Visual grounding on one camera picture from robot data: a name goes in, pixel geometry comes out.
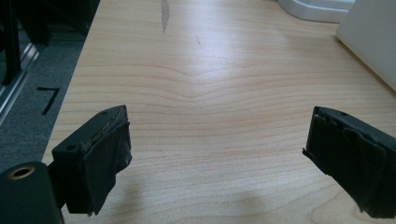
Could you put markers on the black metal stand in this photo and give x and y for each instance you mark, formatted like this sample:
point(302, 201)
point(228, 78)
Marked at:
point(12, 40)

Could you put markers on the silver aluminium rail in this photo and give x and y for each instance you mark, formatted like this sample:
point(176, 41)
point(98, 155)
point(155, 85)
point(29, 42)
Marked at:
point(15, 79)

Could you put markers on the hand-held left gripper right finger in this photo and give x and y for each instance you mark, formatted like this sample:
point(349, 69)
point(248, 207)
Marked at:
point(351, 149)

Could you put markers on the white curved appliance base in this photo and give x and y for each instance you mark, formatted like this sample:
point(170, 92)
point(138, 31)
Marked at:
point(314, 9)

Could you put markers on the white box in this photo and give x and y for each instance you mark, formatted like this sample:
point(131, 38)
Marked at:
point(372, 35)

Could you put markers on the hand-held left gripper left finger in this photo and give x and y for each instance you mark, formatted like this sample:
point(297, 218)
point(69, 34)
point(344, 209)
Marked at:
point(93, 155)

